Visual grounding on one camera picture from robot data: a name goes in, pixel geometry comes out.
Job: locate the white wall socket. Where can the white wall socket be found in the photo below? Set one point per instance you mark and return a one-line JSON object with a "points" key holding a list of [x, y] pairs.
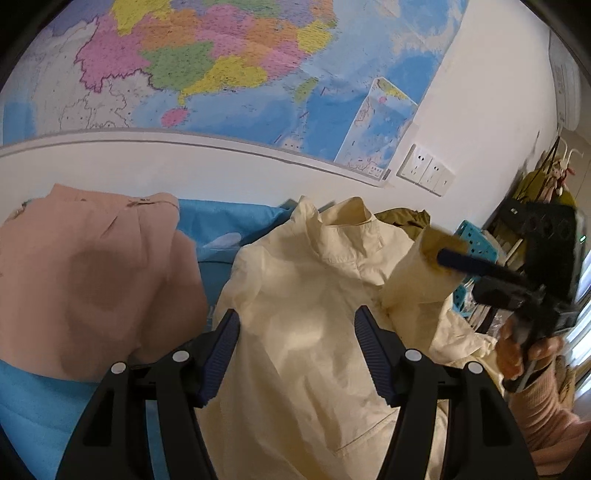
{"points": [[444, 182], [414, 162], [432, 174]]}

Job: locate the white air conditioner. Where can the white air conditioner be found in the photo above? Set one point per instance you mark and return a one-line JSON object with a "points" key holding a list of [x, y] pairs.
{"points": [[565, 78]]}

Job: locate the cream jacket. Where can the cream jacket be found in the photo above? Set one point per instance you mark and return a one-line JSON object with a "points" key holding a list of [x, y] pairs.
{"points": [[300, 300]]}

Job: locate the person's right hand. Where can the person's right hand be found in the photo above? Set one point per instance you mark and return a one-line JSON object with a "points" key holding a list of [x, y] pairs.
{"points": [[510, 350]]}

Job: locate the blue bed sheet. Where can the blue bed sheet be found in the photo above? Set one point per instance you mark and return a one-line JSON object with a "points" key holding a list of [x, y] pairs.
{"points": [[37, 406]]}

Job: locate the olive green garment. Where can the olive green garment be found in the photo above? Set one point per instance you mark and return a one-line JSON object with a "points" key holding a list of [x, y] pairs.
{"points": [[401, 221]]}

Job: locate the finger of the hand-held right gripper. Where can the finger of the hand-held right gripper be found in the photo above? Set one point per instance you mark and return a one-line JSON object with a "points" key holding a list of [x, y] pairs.
{"points": [[461, 261]]}

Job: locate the colourful wall map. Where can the colourful wall map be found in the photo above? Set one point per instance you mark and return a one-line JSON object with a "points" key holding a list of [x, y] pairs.
{"points": [[231, 69]]}

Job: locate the blue perforated plastic basket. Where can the blue perforated plastic basket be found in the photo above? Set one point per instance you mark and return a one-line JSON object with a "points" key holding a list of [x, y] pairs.
{"points": [[478, 247]]}

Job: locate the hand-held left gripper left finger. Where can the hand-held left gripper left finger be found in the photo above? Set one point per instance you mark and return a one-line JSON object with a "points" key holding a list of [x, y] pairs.
{"points": [[217, 355]]}

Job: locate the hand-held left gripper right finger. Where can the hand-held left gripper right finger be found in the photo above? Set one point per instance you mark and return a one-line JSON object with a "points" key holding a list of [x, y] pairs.
{"points": [[374, 350]]}

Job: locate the hanging plush toy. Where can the hanging plush toy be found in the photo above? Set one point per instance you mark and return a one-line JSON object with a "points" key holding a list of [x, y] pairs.
{"points": [[561, 173]]}

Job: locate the pink garment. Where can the pink garment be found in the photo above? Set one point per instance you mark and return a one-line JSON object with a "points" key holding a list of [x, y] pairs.
{"points": [[92, 277]]}

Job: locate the hanging olive bag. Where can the hanging olive bag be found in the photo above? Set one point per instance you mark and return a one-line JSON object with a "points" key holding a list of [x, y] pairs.
{"points": [[535, 182]]}

